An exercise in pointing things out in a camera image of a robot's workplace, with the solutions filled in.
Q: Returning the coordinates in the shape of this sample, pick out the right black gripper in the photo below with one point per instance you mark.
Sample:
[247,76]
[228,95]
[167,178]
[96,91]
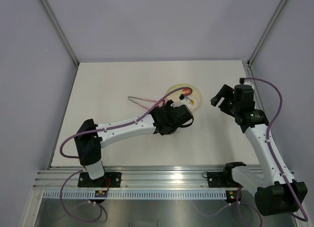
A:
[227,92]

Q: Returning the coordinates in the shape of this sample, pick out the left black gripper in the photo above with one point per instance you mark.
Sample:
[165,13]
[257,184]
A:
[168,106]

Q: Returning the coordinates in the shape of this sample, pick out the pink steel tongs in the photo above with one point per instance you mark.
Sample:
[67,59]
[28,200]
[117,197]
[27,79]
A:
[144,103]

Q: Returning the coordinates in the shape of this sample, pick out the cream round plate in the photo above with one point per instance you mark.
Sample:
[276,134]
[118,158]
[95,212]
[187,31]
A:
[178,95]

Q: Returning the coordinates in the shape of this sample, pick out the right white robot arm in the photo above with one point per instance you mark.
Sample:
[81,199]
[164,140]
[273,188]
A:
[277,191]

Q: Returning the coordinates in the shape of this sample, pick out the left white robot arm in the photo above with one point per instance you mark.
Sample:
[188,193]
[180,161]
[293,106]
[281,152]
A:
[92,137]

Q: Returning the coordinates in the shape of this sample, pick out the fried egg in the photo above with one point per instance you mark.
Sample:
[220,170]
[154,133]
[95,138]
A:
[192,103]

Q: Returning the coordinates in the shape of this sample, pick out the red shrimp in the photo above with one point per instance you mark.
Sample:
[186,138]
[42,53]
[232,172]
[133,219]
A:
[187,91]

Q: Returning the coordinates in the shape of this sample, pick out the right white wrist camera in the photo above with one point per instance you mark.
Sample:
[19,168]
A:
[244,81]

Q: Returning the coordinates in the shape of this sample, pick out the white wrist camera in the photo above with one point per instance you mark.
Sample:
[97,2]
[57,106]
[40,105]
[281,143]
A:
[244,81]
[179,103]

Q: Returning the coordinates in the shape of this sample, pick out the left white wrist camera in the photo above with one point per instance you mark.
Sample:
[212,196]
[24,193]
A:
[179,103]

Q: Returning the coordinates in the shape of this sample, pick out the white slotted cable duct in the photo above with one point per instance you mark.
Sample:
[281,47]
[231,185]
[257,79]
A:
[143,194]

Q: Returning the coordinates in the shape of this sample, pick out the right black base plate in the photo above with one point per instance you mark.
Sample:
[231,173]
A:
[219,180]

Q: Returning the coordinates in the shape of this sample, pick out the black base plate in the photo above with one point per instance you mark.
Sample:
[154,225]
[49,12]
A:
[111,179]
[219,180]

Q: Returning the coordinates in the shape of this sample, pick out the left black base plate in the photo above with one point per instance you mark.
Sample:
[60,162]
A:
[111,179]

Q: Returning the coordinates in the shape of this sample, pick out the aluminium mounting rail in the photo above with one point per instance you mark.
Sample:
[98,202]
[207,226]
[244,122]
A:
[137,177]

